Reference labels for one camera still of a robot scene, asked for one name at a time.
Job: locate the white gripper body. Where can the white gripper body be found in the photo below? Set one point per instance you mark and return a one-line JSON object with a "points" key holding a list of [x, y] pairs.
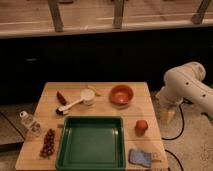
{"points": [[168, 104]]}

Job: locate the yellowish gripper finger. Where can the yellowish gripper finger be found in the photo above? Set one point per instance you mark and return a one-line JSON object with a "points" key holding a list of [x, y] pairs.
{"points": [[169, 116]]}

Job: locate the red apple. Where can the red apple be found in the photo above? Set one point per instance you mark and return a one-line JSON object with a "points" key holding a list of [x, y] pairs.
{"points": [[141, 126]]}

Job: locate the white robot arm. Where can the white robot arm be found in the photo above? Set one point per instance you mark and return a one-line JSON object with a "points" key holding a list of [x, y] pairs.
{"points": [[185, 82]]}

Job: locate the white paper cup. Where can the white paper cup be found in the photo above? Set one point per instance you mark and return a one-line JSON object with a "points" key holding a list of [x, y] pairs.
{"points": [[88, 96]]}

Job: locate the orange bowl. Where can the orange bowl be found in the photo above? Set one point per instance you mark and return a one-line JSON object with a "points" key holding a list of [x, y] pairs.
{"points": [[121, 94]]}

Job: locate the blue sponge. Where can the blue sponge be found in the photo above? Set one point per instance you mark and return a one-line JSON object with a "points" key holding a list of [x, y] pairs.
{"points": [[139, 157]]}

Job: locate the yellow banana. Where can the yellow banana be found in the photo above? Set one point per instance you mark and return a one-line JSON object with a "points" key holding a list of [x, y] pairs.
{"points": [[96, 91]]}

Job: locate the green square tray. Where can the green square tray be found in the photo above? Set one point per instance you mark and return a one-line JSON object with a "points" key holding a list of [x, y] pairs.
{"points": [[91, 144]]}

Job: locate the red chili pepper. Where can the red chili pepper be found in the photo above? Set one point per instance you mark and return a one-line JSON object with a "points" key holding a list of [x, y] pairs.
{"points": [[61, 99]]}

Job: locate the bunch of red grapes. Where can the bunch of red grapes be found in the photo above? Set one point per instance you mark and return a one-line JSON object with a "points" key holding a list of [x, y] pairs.
{"points": [[48, 146]]}

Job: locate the clear plastic bottle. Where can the clear plastic bottle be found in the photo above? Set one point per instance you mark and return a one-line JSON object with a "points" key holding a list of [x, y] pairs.
{"points": [[30, 123]]}

